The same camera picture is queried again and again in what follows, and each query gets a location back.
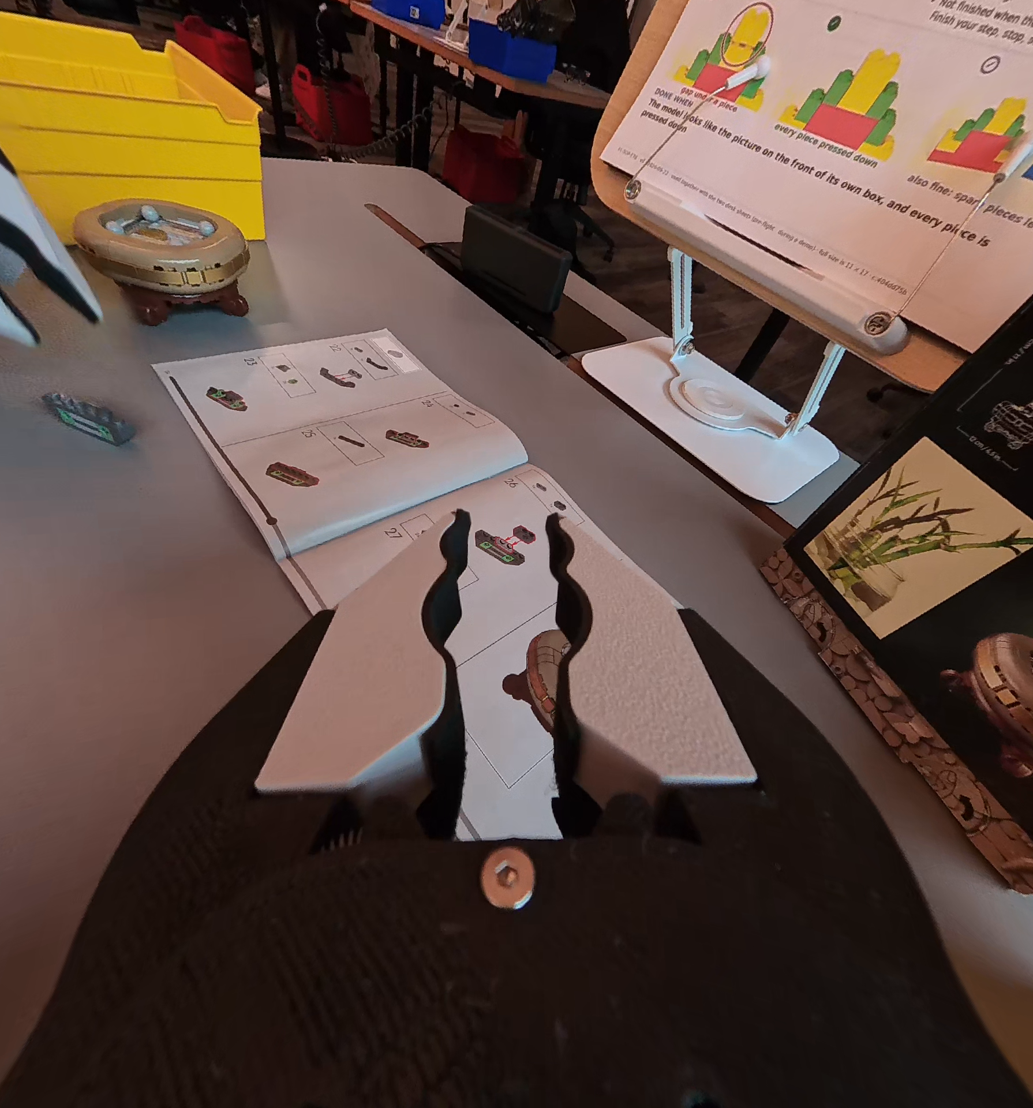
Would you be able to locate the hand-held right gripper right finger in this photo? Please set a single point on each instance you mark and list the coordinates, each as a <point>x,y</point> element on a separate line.
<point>655,684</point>

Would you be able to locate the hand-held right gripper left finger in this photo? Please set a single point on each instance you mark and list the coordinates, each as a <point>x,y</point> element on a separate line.
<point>352,692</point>

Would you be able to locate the dark grey brick assembly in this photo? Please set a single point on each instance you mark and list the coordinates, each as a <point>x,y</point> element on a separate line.
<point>88,420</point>

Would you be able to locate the grey desk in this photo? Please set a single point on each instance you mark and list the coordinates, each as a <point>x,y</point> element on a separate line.
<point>92,606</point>

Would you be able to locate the yellow bin with brick pieces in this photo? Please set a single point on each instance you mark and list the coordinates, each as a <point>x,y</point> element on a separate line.
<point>136,138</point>

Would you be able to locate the tan brick pot model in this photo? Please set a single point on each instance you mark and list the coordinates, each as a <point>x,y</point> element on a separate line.
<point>170,260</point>

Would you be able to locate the red plastic bin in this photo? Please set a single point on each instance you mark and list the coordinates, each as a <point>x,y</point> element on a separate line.
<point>330,108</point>
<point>486,164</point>
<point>218,52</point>

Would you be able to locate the instruction booklet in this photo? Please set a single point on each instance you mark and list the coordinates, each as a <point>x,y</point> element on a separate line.
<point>335,407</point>

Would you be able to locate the black bamboo set box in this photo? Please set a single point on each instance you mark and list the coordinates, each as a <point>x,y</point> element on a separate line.
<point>958,606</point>

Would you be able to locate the black rectangular box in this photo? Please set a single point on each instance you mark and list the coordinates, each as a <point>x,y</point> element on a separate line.
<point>516,255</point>

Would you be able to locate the blue plastic bin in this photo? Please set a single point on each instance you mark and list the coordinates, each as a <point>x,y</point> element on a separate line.
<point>508,56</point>
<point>413,13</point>

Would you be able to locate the printed instruction sheet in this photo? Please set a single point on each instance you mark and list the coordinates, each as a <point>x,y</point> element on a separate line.
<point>871,199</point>

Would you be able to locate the long wooden table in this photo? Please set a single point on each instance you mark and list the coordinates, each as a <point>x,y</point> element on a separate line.
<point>568,91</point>

